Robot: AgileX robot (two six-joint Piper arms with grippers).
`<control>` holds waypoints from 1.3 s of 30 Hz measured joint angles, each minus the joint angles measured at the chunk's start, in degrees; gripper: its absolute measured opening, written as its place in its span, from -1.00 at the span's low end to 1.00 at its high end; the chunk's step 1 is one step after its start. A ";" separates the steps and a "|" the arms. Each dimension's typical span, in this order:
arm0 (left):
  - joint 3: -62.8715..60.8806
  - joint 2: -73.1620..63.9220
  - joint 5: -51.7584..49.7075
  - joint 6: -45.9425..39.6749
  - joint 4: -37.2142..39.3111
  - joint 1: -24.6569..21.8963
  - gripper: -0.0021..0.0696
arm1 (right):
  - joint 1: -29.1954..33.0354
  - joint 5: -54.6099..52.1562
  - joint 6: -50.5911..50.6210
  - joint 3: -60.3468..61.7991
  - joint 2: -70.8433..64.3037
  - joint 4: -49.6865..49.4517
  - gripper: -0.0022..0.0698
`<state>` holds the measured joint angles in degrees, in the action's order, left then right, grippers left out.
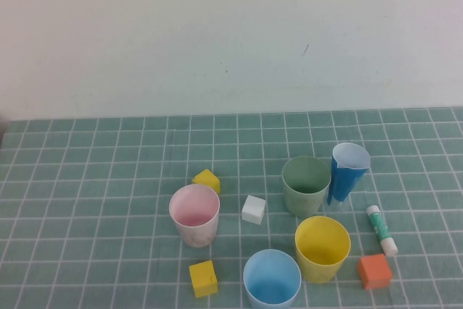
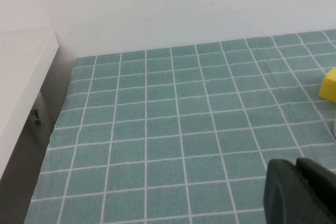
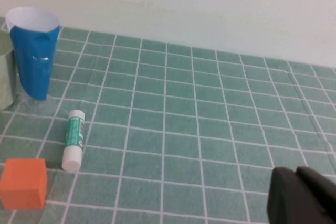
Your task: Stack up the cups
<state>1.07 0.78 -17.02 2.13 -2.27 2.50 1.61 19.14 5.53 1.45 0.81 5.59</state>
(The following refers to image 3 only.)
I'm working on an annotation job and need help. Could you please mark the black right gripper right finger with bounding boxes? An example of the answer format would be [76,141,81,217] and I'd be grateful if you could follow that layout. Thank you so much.
[296,166,336,221]

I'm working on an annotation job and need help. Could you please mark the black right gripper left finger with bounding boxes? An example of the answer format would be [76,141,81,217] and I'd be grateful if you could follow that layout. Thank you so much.
[266,166,336,224]

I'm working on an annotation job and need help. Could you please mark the pale green plastic cup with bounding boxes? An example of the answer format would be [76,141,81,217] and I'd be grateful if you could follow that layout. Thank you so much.
[0,30,16,111]

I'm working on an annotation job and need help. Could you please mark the green checkered tablecloth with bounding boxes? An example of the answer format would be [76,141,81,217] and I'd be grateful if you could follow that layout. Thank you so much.
[0,16,336,224]

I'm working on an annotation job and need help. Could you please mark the green white glue stick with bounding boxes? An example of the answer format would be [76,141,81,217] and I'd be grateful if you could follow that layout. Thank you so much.
[61,110,86,174]

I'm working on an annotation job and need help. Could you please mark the orange foam cube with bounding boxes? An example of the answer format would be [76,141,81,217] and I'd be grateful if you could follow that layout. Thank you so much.
[0,158,49,211]

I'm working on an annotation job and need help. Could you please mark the blue paper cone cup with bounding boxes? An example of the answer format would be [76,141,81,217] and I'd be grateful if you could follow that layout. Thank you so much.
[5,6,61,108]

